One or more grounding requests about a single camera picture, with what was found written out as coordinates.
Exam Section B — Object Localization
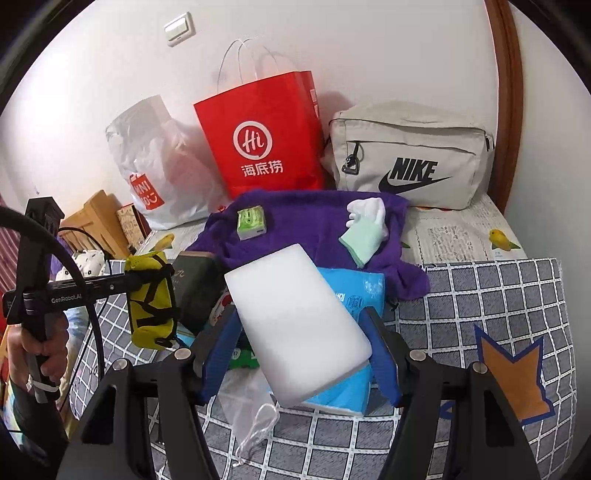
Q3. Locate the green tissue pack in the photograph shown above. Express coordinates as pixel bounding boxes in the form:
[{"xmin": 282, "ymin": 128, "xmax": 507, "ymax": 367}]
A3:
[{"xmin": 226, "ymin": 342, "xmax": 262, "ymax": 370}]

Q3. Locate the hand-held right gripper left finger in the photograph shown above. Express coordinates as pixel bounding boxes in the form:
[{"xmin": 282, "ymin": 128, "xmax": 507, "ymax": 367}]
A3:
[{"xmin": 55, "ymin": 306, "xmax": 242, "ymax": 480}]

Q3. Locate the person's left hand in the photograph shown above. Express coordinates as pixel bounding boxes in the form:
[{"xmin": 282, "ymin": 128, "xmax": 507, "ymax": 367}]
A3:
[{"xmin": 8, "ymin": 316, "xmax": 69, "ymax": 386}]

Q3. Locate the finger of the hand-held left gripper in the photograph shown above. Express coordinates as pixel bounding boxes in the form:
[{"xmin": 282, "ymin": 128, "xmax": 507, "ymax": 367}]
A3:
[{"xmin": 124, "ymin": 267, "xmax": 176, "ymax": 289}]

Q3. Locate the blue tissue pack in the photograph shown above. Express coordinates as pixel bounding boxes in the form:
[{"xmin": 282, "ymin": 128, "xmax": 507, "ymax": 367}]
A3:
[{"xmin": 295, "ymin": 267, "xmax": 389, "ymax": 416}]

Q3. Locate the brown wooden frame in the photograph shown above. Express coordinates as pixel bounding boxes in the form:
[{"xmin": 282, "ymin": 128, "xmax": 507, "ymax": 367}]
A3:
[{"xmin": 489, "ymin": 0, "xmax": 525, "ymax": 217}]

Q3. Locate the white and green glove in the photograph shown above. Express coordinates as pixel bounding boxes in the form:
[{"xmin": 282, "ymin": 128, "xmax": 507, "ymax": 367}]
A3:
[{"xmin": 338, "ymin": 222, "xmax": 386, "ymax": 268}]

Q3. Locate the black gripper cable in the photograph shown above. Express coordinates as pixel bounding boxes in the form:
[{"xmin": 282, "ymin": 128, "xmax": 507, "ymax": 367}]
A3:
[{"xmin": 0, "ymin": 205, "xmax": 109, "ymax": 416}]

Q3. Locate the beige zip bag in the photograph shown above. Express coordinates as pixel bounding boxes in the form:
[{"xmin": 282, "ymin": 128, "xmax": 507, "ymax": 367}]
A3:
[{"xmin": 321, "ymin": 102, "xmax": 497, "ymax": 212}]

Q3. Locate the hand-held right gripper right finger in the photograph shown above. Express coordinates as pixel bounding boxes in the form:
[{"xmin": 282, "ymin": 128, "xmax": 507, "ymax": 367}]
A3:
[{"xmin": 357, "ymin": 306, "xmax": 541, "ymax": 480}]

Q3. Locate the yellow pouch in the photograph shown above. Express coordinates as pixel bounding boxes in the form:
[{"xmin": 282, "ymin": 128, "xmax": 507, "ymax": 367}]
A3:
[{"xmin": 124, "ymin": 251, "xmax": 178, "ymax": 349}]

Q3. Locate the dark green box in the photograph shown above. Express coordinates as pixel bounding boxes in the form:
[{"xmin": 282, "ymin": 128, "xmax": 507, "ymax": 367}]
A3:
[{"xmin": 172, "ymin": 251, "xmax": 227, "ymax": 335}]

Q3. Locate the maroon striped cloth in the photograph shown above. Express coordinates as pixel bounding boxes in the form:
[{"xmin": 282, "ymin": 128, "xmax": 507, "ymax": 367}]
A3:
[{"xmin": 0, "ymin": 222, "xmax": 24, "ymax": 296}]

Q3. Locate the light wooden furniture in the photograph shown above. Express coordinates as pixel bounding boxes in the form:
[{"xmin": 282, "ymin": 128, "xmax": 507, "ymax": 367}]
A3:
[{"xmin": 59, "ymin": 190, "xmax": 134, "ymax": 259}]

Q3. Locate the white plastic bag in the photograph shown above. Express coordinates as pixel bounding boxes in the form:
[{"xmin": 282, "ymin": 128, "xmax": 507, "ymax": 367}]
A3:
[{"xmin": 105, "ymin": 95, "xmax": 232, "ymax": 230}]

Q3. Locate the brown patterned box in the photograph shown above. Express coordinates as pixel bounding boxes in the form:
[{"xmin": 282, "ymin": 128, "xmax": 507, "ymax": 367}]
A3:
[{"xmin": 115, "ymin": 204, "xmax": 148, "ymax": 245}]

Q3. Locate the grey knitted sock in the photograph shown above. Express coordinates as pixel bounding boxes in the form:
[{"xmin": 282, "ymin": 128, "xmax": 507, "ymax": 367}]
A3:
[{"xmin": 221, "ymin": 369, "xmax": 282, "ymax": 467}]

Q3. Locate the white light switch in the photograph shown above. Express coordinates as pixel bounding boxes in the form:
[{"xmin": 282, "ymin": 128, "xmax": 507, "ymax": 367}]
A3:
[{"xmin": 165, "ymin": 11, "xmax": 195, "ymax": 48}]

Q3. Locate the purple towel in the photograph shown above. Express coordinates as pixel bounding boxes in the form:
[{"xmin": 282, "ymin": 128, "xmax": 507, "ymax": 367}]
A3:
[{"xmin": 191, "ymin": 189, "xmax": 431, "ymax": 301}]

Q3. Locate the small green white box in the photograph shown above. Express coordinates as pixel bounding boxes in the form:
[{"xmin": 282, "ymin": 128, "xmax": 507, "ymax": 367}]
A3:
[{"xmin": 236, "ymin": 207, "xmax": 267, "ymax": 241}]

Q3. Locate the red paper bag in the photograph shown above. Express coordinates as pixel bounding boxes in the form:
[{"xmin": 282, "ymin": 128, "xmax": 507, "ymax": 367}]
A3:
[{"xmin": 193, "ymin": 39, "xmax": 326, "ymax": 200}]

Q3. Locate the white spotted cloth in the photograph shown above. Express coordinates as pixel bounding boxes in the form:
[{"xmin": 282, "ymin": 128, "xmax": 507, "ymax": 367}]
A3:
[{"xmin": 53, "ymin": 249, "xmax": 109, "ymax": 282}]

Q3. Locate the red white small pack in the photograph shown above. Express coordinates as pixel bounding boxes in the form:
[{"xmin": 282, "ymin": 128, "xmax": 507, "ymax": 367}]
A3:
[{"xmin": 208, "ymin": 291, "xmax": 236, "ymax": 333}]

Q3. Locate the grey checked blanket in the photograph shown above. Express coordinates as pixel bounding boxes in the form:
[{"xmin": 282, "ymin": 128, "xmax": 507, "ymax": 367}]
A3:
[{"xmin": 69, "ymin": 258, "xmax": 578, "ymax": 480}]

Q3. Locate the white knit glove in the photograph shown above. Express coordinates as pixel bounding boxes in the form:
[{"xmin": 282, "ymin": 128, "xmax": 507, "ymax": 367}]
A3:
[{"xmin": 346, "ymin": 198, "xmax": 387, "ymax": 241}]

